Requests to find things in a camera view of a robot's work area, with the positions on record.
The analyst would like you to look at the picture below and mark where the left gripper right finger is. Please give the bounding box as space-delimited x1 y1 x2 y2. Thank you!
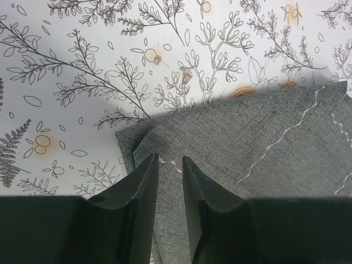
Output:
183 156 351 263

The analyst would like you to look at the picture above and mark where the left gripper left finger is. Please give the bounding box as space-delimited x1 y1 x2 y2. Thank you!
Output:
1 154 159 263

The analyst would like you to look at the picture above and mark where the grey cloth napkin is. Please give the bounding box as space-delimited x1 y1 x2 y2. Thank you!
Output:
115 81 351 263

